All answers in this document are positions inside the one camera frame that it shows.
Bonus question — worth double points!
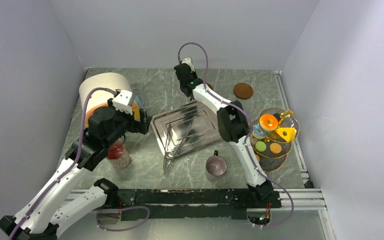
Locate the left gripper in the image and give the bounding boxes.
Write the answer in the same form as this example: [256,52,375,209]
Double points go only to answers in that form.
[103,97,152,148]

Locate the metal tongs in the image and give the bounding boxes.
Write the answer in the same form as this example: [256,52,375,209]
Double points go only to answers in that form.
[162,121,192,175]

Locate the purple mug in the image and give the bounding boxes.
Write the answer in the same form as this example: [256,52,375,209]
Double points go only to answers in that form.
[205,150,228,182]

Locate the blue sprinkled donut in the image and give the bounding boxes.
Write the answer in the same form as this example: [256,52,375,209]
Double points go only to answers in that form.
[252,123,265,140]

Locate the orange donut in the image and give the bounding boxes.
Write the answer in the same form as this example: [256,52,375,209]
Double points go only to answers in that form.
[258,113,279,131]

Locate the small glass plate gold rim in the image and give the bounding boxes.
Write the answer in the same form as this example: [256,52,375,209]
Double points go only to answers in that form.
[256,107,300,144]

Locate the yellow cake piece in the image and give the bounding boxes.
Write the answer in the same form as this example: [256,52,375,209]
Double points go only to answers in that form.
[275,127,297,143]

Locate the brown coaster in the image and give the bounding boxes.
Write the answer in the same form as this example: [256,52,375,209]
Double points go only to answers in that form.
[233,82,254,100]
[206,83,214,90]

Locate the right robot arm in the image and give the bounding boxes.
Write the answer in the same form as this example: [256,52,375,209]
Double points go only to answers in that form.
[173,63,274,207]

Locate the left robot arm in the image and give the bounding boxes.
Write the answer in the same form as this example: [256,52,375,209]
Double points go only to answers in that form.
[0,106,152,240]

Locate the light blue object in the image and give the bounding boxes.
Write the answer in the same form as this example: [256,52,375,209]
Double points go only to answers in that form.
[134,96,145,110]

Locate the cream bread box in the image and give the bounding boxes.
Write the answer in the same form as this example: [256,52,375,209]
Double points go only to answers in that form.
[78,72,143,128]

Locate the steel tray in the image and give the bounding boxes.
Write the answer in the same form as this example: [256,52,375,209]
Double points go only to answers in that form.
[150,101,222,159]

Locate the orange biscuit right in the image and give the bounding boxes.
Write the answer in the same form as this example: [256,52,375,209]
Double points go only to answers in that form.
[269,142,283,154]

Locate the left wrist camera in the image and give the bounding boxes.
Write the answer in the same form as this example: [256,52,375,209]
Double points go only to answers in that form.
[111,89,135,115]

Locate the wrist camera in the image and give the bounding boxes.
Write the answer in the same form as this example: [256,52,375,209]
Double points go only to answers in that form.
[181,56,196,73]
[111,89,135,115]

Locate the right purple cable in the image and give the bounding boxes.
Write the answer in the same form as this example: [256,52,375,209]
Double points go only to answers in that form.
[177,42,295,230]

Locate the purple cable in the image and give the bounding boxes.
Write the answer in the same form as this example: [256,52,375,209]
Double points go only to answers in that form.
[177,42,295,230]
[8,87,151,240]

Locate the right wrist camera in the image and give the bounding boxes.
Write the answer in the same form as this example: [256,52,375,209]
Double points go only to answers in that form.
[181,56,196,73]

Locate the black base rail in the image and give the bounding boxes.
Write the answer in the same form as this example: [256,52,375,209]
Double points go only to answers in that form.
[100,188,282,221]

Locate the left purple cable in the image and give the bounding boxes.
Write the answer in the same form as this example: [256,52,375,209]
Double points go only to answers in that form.
[8,87,151,240]

